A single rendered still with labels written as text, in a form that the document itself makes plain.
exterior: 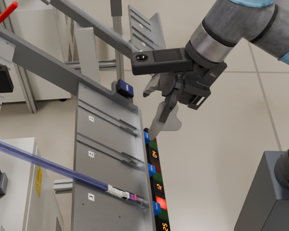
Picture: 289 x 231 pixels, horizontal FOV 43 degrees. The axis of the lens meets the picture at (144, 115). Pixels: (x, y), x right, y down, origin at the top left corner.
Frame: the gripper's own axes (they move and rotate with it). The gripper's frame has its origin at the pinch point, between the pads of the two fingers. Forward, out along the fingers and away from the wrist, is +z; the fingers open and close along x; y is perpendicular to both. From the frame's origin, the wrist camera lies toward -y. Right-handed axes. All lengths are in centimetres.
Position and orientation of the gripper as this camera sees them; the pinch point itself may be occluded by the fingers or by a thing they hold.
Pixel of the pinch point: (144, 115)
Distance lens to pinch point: 79.5
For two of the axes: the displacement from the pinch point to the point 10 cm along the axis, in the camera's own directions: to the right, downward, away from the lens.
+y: 8.7, 2.6, 4.1
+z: -4.7, 6.4, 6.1
